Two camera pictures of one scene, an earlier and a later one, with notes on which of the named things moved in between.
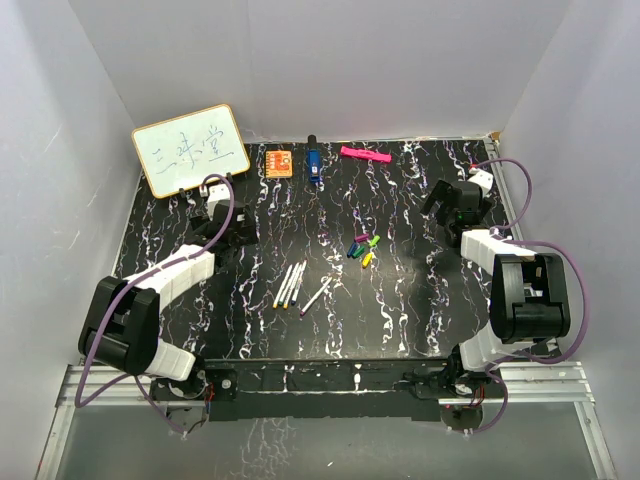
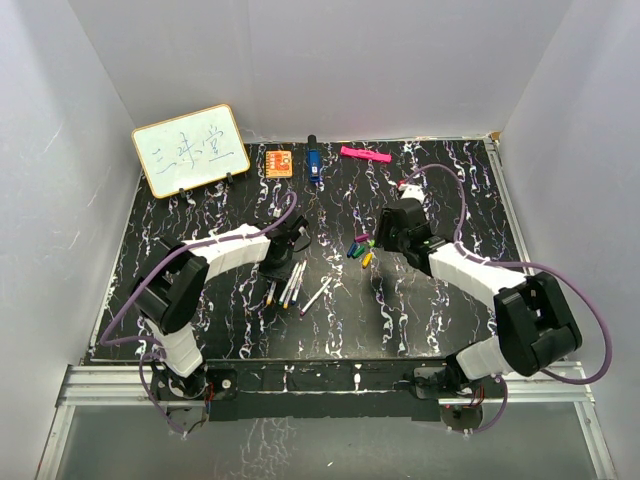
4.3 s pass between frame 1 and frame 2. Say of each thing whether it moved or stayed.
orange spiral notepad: stayed
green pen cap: stayed
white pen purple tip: stayed
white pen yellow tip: moved
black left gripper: moved
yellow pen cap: stayed
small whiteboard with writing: stayed
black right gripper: moved
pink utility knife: stayed
